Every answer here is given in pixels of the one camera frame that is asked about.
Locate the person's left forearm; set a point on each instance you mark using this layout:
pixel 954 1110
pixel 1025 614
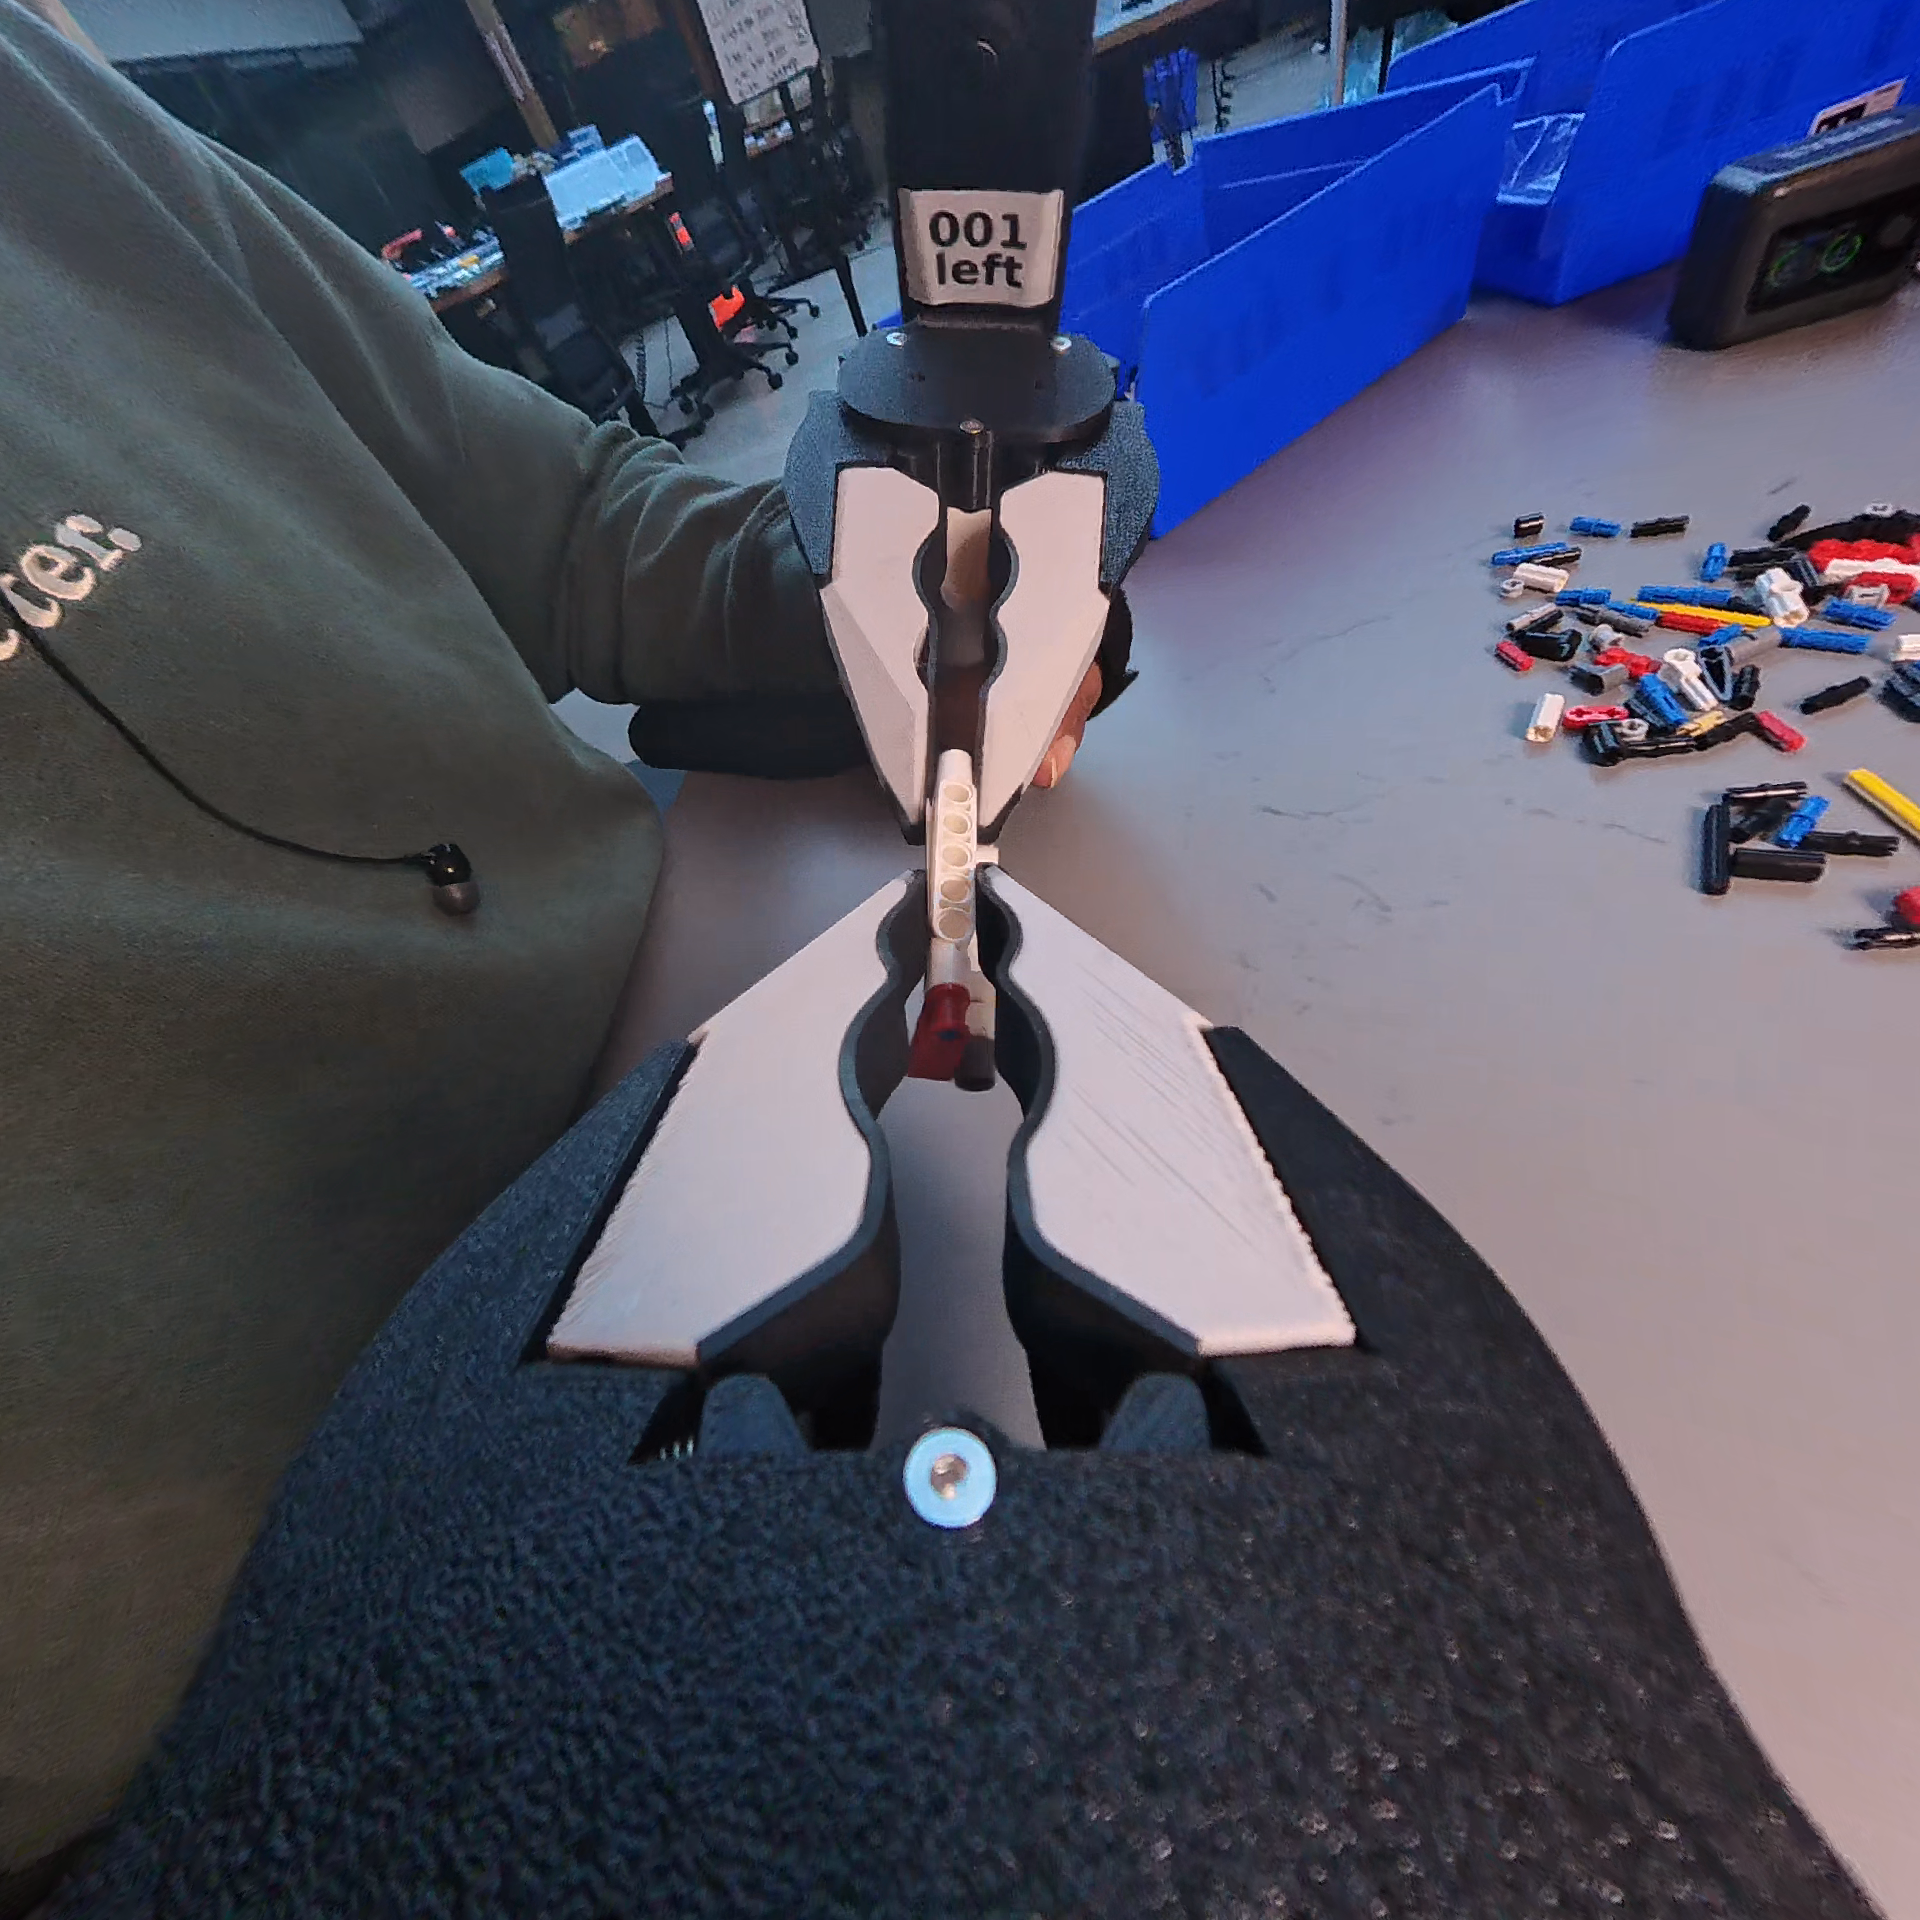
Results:
pixel 675 571

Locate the clear plastic bag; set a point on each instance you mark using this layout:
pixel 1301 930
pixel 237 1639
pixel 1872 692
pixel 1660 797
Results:
pixel 1544 158

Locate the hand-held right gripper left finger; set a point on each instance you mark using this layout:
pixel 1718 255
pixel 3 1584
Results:
pixel 720 1200

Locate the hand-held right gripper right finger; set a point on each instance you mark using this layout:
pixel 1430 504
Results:
pixel 1154 1184

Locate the yellow toy axle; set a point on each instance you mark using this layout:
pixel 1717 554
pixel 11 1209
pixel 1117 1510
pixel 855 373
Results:
pixel 1882 802

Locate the person's torso in green sweatshirt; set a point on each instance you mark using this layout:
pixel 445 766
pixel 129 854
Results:
pixel 224 1050

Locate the grey desk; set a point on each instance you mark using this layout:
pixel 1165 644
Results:
pixel 1350 1050

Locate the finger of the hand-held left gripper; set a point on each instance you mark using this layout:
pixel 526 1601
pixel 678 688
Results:
pixel 873 600
pixel 1058 600

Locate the pile of small toy pieces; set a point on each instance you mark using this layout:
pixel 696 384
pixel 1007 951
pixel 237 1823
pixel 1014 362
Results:
pixel 1861 562

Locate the white notice board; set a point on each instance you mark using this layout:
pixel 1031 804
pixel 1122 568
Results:
pixel 759 53

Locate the white toothed toy panel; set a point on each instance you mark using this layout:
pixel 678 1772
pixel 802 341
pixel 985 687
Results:
pixel 956 840

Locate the black box device with display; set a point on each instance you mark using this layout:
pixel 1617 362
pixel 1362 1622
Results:
pixel 1785 224

